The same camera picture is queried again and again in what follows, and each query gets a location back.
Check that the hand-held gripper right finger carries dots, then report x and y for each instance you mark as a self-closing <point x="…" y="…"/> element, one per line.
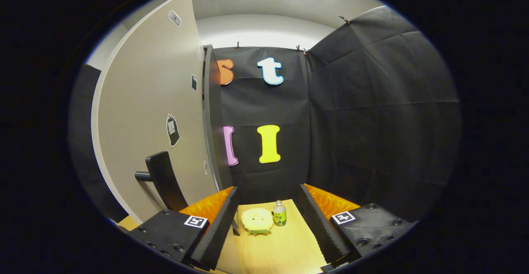
<point x="320" y="228"/>

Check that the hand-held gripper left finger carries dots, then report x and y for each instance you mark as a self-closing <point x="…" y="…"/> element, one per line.
<point x="217" y="228"/>

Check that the grey shoe cabinet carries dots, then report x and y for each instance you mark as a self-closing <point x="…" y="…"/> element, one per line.
<point x="213" y="121"/>

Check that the beige shoe cabinet door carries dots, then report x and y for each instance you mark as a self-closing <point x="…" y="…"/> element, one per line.
<point x="144" y="100"/>

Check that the yellow pineapple toy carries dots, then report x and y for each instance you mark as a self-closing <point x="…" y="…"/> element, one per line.
<point x="257" y="220"/>

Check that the green drink bottle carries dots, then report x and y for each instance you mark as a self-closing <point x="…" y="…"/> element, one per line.
<point x="279" y="215"/>

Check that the black backdrop cloth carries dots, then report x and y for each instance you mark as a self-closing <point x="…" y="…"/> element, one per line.
<point x="372" y="121"/>

